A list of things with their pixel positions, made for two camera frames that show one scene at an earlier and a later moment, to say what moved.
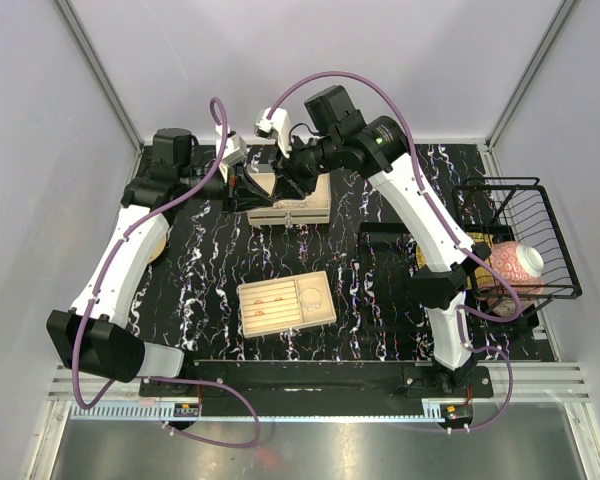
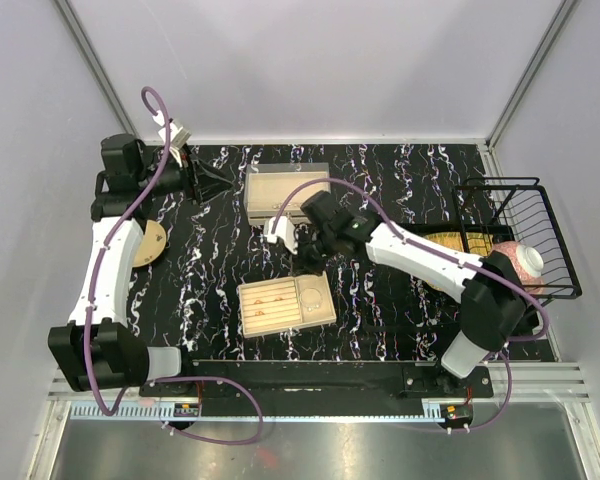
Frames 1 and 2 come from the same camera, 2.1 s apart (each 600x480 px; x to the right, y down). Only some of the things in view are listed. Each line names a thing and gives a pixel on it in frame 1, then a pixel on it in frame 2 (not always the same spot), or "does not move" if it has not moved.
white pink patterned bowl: x=522 y=267 does not move
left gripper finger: x=249 y=195 → x=209 y=182
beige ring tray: x=287 y=304 does not move
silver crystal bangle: x=311 y=298 does not move
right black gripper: x=290 y=183 → x=302 y=262
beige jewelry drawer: x=314 y=209 does not move
